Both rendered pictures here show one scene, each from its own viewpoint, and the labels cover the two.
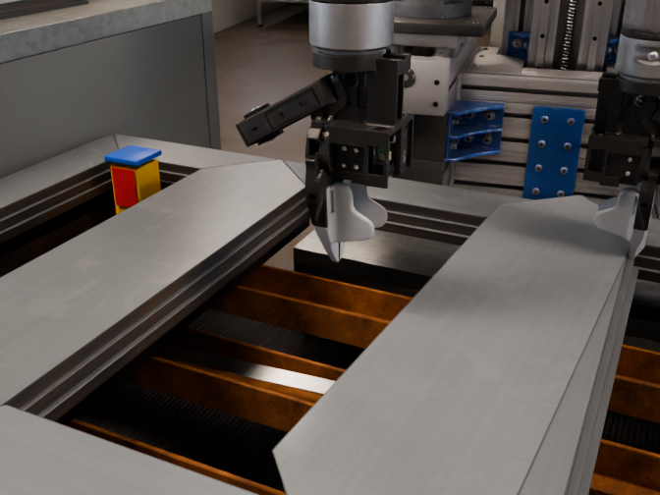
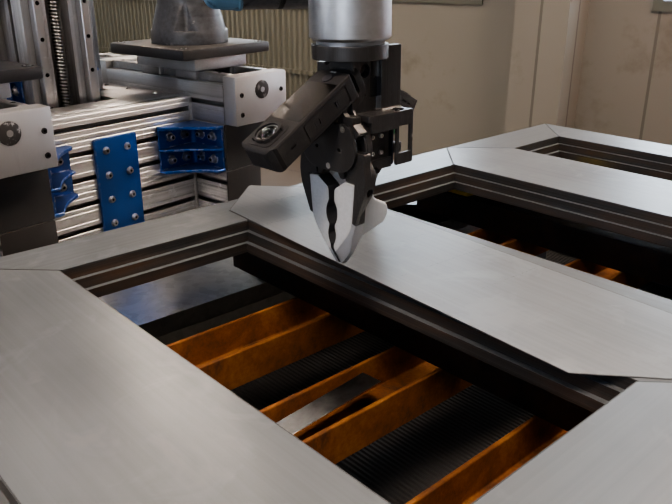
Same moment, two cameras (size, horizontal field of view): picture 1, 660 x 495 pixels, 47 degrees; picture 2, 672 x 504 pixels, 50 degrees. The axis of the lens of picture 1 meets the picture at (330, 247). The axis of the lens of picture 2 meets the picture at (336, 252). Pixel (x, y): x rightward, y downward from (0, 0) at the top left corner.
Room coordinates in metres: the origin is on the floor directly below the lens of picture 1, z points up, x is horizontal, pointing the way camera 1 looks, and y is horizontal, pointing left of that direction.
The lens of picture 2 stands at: (0.44, 0.63, 1.18)
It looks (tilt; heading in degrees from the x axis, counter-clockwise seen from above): 22 degrees down; 292
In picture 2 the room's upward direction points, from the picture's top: straight up
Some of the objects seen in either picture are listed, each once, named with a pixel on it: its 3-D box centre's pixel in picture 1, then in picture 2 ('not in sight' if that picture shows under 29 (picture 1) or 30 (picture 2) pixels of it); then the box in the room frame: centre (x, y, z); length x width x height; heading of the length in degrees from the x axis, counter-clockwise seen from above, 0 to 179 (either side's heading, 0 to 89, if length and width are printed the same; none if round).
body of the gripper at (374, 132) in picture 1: (357, 116); (355, 108); (0.69, -0.03, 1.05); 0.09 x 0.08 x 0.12; 66
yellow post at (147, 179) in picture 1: (140, 220); not in sight; (1.08, 0.29, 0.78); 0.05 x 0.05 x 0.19; 65
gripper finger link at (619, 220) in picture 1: (621, 223); not in sight; (0.80, -0.34, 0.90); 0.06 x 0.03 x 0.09; 65
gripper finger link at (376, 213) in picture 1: (358, 215); (342, 211); (0.70, -0.03, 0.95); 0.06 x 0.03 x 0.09; 66
